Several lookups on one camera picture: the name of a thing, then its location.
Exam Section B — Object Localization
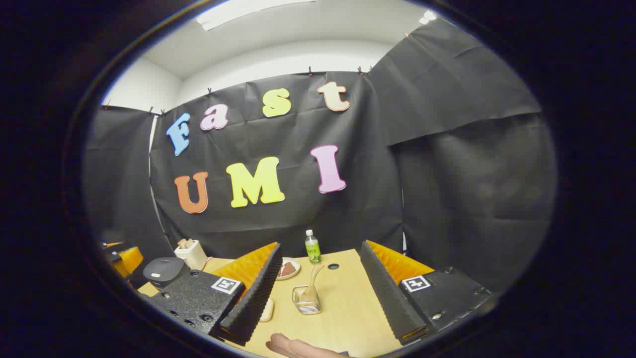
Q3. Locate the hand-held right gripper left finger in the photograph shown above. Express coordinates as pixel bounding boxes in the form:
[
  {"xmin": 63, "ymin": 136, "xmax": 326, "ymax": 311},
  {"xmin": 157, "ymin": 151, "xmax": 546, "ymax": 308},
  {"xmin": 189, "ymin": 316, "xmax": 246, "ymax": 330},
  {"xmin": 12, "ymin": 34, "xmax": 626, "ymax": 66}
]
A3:
[{"xmin": 147, "ymin": 242, "xmax": 283, "ymax": 347}]

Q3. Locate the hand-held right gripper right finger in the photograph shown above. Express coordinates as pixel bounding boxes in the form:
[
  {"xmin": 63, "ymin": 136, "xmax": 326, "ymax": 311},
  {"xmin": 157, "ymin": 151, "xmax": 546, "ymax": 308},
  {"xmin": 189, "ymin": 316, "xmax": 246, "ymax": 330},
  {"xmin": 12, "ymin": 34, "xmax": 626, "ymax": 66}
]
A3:
[{"xmin": 359, "ymin": 240, "xmax": 493, "ymax": 346}]

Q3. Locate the black and silver rice cooker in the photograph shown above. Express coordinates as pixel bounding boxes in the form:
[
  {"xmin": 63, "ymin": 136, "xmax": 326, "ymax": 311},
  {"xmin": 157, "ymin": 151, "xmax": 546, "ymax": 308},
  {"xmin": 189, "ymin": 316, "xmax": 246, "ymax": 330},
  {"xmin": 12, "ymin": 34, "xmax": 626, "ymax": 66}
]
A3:
[{"xmin": 143, "ymin": 257, "xmax": 190, "ymax": 290}]

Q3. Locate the metal chopstick holder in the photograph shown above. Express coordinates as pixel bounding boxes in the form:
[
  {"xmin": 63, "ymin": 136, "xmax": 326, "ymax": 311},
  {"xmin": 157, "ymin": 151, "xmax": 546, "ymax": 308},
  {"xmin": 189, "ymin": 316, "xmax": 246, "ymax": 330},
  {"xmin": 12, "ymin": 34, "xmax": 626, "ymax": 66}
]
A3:
[{"xmin": 292, "ymin": 285, "xmax": 322, "ymax": 315}]

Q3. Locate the wooden spoon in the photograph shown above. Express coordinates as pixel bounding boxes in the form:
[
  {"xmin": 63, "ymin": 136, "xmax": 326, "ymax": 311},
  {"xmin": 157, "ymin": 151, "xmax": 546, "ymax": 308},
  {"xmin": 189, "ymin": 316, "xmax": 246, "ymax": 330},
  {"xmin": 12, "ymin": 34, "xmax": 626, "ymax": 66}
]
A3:
[{"xmin": 303, "ymin": 264, "xmax": 324, "ymax": 301}]

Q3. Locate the white plate with meat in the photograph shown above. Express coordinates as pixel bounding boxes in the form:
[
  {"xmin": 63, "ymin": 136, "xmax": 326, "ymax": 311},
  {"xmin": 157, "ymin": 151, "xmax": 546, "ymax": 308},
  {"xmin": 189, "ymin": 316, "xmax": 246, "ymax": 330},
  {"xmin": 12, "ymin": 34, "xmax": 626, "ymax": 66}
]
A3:
[{"xmin": 276, "ymin": 257, "xmax": 301, "ymax": 281}]

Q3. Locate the white toaster with bread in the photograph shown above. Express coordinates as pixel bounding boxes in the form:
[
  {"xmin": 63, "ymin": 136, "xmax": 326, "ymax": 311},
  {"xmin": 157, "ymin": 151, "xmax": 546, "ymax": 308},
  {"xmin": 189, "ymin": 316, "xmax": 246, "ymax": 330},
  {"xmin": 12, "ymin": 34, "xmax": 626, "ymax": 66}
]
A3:
[{"xmin": 174, "ymin": 239, "xmax": 208, "ymax": 270}]

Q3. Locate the green tea bottle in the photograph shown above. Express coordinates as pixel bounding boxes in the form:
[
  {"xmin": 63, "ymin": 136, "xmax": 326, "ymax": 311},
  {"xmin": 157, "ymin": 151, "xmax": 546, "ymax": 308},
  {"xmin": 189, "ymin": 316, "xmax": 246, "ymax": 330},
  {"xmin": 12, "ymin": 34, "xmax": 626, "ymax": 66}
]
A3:
[{"xmin": 305, "ymin": 229, "xmax": 322, "ymax": 264}]

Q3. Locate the black backdrop cloth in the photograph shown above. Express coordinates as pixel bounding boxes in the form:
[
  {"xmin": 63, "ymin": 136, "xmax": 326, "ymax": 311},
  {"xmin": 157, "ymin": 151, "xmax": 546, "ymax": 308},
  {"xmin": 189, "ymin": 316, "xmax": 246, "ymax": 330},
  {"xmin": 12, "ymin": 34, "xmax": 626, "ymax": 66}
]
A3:
[{"xmin": 82, "ymin": 17, "xmax": 557, "ymax": 294}]

